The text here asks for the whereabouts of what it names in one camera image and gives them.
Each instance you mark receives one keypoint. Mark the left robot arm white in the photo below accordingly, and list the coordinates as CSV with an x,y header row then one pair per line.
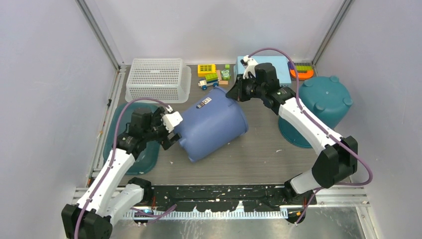
x,y
97,211

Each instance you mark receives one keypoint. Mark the blue round bucket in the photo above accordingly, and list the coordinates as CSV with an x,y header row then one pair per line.
x,y
210,123

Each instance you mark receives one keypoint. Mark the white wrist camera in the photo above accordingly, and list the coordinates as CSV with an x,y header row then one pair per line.
x,y
171,120
249,65

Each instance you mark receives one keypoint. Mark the teal transparent plastic tub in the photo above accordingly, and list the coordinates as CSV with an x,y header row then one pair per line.
x,y
147,159

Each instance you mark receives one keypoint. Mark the green monster toy block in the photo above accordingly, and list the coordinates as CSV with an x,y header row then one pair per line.
x,y
225,73

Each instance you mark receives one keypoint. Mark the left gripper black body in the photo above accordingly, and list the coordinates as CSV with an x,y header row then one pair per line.
x,y
158,129

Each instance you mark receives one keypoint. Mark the white toy car blue wheels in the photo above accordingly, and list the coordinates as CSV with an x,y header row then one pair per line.
x,y
210,80

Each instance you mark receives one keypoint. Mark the white perforated plastic basket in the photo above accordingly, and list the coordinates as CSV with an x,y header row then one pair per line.
x,y
165,79

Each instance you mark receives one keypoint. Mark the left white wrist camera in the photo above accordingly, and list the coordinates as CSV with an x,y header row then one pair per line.
x,y
171,120

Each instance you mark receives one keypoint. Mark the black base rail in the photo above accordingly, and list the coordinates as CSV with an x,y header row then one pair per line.
x,y
222,198

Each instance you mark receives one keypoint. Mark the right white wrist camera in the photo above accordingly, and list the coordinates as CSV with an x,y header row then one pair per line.
x,y
249,65

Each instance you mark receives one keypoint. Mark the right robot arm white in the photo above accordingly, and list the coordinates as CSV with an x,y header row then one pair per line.
x,y
336,155

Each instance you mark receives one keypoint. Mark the yellow toy block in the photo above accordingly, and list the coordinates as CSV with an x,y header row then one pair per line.
x,y
205,69

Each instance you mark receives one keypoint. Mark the orange purple toy blocks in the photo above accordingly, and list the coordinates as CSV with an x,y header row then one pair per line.
x,y
304,70

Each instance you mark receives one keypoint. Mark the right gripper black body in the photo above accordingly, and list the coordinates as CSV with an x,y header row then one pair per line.
x,y
251,89

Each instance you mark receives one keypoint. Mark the teal round bucket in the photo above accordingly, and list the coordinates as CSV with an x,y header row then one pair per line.
x,y
324,101

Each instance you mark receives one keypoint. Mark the light blue perforated basket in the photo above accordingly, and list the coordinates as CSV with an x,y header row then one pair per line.
x,y
279,62

